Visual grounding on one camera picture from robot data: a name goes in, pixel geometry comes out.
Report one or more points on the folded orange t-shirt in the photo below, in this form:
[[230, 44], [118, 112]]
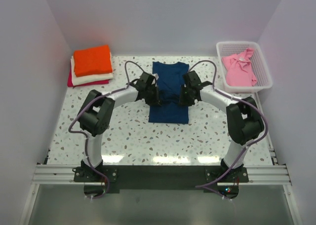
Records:
[[93, 61]]

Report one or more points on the pink polo shirt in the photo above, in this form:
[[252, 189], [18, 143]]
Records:
[[239, 69]]

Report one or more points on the white plastic mesh basket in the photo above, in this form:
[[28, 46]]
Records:
[[259, 66]]

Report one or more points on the folded magenta t-shirt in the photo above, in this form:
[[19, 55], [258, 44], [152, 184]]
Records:
[[70, 82]]

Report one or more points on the aluminium extrusion rail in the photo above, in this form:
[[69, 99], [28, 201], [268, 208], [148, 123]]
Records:
[[252, 175]]

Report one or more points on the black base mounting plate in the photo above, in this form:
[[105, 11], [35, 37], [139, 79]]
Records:
[[114, 178]]

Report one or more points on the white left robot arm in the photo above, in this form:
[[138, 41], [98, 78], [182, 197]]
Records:
[[94, 118]]

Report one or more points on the navy blue printed t-shirt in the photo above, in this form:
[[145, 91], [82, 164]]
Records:
[[170, 80]]

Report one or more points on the folded cream t-shirt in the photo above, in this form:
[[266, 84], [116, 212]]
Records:
[[88, 78]]

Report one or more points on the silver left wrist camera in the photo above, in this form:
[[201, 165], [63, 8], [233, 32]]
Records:
[[156, 76]]

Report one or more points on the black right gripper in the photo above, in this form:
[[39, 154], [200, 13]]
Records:
[[182, 102]]

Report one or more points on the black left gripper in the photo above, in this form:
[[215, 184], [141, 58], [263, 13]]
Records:
[[156, 100]]

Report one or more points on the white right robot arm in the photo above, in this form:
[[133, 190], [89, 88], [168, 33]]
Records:
[[244, 121]]

